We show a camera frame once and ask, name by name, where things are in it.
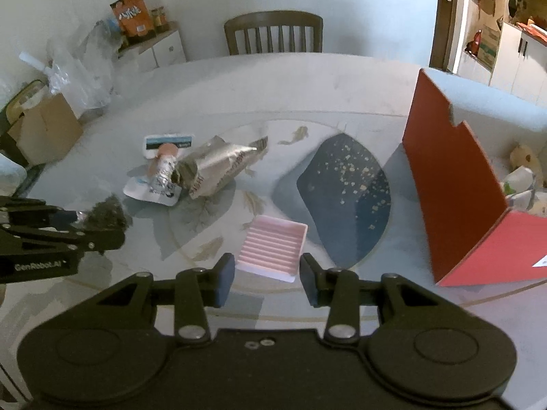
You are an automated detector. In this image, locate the pink ridged tray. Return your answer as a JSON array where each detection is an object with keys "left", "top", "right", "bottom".
[{"left": 236, "top": 215, "right": 308, "bottom": 283}]

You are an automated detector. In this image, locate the dark wrapper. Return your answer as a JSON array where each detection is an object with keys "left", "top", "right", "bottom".
[{"left": 76, "top": 194, "right": 133, "bottom": 231}]

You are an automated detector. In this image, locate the white pink pouch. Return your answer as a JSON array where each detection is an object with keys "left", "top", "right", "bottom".
[{"left": 123, "top": 143, "right": 182, "bottom": 206}]

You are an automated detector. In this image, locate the silver foil packet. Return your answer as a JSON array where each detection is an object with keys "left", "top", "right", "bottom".
[{"left": 175, "top": 136, "right": 268, "bottom": 199}]

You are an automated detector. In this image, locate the white blue packet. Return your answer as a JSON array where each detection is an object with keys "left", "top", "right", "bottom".
[{"left": 142, "top": 133, "right": 194, "bottom": 159}]

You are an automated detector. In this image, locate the brown cardboard box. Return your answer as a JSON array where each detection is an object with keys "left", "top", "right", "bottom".
[{"left": 1, "top": 94, "right": 83, "bottom": 168}]

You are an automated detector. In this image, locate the red cardboard box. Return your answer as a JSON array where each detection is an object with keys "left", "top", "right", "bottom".
[{"left": 402, "top": 69, "right": 546, "bottom": 287}]

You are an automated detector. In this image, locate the clear plastic bag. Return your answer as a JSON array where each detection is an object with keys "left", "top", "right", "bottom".
[{"left": 46, "top": 18, "right": 122, "bottom": 118}]

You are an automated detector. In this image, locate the white drawer cabinet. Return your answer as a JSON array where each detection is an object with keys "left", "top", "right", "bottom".
[{"left": 118, "top": 24, "right": 186, "bottom": 72}]

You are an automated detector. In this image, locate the orange snack bag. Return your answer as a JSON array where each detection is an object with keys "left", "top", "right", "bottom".
[{"left": 110, "top": 0, "right": 156, "bottom": 44}]

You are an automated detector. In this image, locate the glass jar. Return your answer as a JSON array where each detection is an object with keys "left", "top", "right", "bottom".
[{"left": 151, "top": 6, "right": 170, "bottom": 33}]

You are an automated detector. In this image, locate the dark wooden chair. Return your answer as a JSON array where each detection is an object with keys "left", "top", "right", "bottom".
[{"left": 224, "top": 10, "right": 323, "bottom": 56}]

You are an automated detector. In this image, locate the white shoe cabinet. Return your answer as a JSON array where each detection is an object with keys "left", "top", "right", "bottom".
[{"left": 490, "top": 23, "right": 546, "bottom": 108}]

